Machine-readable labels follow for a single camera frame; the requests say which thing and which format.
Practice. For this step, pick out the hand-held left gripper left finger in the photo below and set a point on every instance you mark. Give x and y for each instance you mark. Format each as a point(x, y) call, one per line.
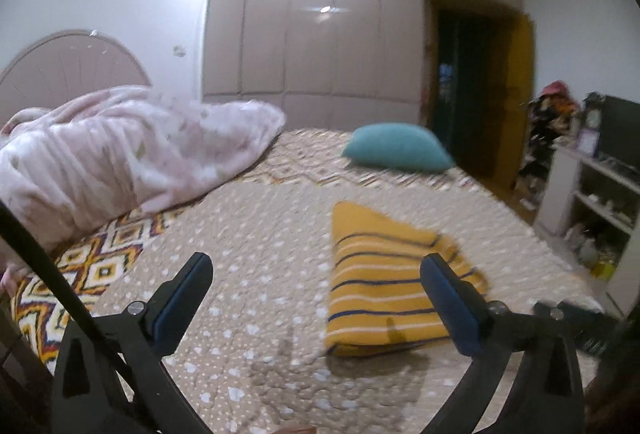
point(175, 309)

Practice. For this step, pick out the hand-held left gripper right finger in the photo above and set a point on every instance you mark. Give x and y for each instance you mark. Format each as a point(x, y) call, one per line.
point(450, 309)

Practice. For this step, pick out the yellow striped sweater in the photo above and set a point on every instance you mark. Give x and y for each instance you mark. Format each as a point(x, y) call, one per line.
point(380, 284)

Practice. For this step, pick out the pile of colourful clothes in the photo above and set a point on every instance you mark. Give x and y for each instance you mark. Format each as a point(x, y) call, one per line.
point(550, 114)

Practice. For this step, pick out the geometric patterned bed sheet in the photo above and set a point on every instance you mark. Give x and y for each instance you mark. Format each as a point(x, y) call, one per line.
point(100, 264)

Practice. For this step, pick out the beige dotted bedspread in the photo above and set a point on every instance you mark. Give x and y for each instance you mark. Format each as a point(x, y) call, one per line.
point(260, 239)

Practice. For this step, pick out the small yellow item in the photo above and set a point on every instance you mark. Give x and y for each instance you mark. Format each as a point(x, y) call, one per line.
point(603, 270)

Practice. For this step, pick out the white shelf unit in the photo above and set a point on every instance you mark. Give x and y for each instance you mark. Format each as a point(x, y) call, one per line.
point(560, 189)

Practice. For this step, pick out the pink duvet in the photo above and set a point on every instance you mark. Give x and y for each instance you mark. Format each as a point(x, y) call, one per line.
point(125, 154)

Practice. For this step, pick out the teal pillow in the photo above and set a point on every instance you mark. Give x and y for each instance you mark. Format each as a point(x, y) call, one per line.
point(395, 147)

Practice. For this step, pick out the purple framed card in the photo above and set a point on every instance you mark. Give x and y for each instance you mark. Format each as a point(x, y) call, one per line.
point(588, 140)

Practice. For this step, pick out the yellow wooden door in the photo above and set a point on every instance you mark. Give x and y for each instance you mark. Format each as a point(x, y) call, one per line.
point(517, 89)

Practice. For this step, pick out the black monitor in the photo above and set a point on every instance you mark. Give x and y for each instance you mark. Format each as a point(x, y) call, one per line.
point(620, 129)

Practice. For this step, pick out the pink arched headboard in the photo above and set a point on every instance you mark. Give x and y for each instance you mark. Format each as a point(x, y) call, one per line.
point(65, 69)

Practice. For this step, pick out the glossy beige wardrobe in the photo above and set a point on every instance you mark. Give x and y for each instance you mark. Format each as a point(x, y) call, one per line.
point(310, 39)

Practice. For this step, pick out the white wall switch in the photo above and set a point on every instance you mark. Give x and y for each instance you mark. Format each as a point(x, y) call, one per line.
point(178, 50)

